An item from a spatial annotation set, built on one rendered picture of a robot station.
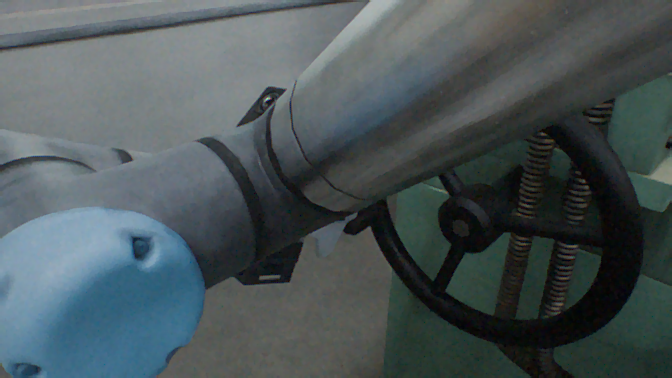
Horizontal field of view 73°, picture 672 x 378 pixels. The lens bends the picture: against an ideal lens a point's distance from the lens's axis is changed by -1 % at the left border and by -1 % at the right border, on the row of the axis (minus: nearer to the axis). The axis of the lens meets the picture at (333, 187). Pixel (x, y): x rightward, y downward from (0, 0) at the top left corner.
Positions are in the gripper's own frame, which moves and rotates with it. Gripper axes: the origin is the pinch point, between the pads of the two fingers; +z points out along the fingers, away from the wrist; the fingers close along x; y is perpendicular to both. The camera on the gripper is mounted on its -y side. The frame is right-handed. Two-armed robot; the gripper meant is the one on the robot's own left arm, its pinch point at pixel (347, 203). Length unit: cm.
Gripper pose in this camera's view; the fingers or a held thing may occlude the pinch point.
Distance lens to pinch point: 49.0
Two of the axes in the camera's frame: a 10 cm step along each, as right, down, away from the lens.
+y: -3.1, 9.4, 1.3
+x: 6.9, 3.2, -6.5
